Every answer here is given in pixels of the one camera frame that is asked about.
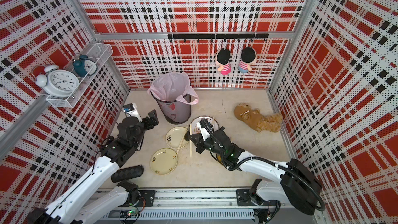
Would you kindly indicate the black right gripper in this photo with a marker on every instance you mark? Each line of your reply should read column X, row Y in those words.
column 198, row 142

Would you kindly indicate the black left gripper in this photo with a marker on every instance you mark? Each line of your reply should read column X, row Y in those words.
column 153, row 118

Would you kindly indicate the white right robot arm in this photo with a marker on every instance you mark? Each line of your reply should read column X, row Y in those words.
column 298, row 185

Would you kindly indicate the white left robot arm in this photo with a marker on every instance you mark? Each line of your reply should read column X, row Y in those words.
column 72, row 208

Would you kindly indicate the white plate with teal rim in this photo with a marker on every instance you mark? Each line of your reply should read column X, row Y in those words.
column 194, row 124

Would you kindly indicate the black mesh waste bin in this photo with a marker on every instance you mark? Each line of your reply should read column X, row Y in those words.
column 175, row 112

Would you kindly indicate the brown teddy bear plush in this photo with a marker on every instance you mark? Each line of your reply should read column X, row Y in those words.
column 255, row 120

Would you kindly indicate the teal alarm clock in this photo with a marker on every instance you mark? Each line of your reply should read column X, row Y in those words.
column 83, row 66

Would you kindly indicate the pink striped hanging doll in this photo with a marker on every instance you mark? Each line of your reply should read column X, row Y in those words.
column 222, row 59

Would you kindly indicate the white twin-bell alarm clock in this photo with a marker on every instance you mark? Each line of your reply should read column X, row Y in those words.
column 57, row 82

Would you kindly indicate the blue striped hanging doll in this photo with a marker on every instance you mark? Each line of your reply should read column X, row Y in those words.
column 247, row 59

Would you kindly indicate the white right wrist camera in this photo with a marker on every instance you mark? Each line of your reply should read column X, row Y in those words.
column 205, row 130

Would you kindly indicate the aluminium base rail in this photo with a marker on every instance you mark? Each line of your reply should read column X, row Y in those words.
column 209, row 206

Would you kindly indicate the white wire wall shelf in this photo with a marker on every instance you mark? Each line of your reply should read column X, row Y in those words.
column 99, row 53

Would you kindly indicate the black wall hook rail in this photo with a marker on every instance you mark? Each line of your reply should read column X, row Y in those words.
column 212, row 36

